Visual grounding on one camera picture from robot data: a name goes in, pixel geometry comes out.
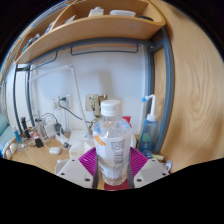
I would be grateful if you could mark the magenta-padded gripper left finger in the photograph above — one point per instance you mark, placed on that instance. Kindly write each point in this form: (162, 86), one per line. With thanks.
(75, 173)

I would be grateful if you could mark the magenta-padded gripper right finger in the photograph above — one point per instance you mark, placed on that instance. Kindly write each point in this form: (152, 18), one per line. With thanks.
(150, 173)

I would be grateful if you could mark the clear plastic water bottle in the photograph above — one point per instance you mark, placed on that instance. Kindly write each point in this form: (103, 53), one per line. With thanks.
(111, 146)

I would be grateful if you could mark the yellow tube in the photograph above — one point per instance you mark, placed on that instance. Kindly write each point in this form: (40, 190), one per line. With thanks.
(156, 156)

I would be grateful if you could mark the white pink snack packet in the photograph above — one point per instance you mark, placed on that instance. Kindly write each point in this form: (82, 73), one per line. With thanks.
(168, 165)

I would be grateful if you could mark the white earbud case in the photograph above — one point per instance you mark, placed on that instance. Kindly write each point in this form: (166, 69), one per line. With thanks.
(55, 150)

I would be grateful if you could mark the blue spray bottle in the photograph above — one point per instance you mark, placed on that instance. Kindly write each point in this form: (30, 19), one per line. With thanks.
(148, 133)

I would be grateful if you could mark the small black charger block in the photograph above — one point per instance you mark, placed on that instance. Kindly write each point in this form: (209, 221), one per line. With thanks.
(39, 142)

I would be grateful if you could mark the black power adapter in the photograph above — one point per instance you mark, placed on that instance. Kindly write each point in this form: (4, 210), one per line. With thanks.
(58, 128)

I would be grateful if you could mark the white charger block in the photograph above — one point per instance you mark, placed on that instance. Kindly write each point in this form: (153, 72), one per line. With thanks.
(50, 129)

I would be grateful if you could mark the round cream container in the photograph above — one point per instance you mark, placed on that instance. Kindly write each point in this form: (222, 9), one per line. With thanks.
(12, 148)
(8, 154)

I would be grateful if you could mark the black handheld device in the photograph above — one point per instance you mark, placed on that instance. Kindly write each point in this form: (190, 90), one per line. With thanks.
(24, 126)

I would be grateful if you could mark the small blue tube bottle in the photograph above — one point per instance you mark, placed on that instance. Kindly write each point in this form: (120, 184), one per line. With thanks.
(16, 135)

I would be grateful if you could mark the brown tree creature figurine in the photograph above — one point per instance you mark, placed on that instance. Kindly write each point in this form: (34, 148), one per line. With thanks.
(96, 103)

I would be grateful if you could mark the bed with teal bedding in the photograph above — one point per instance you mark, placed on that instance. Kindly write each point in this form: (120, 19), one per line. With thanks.
(4, 133)

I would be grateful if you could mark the white desk lamp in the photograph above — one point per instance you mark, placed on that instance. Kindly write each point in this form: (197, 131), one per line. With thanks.
(77, 90)

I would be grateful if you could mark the wooden shelf unit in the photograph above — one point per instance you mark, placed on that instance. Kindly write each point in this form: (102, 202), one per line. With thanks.
(100, 30)

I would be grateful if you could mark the white wall socket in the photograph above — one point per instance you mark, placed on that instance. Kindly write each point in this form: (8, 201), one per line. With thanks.
(54, 102)
(88, 101)
(69, 100)

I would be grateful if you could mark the grey metal desk frame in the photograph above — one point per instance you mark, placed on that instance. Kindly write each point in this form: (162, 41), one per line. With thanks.
(169, 86)

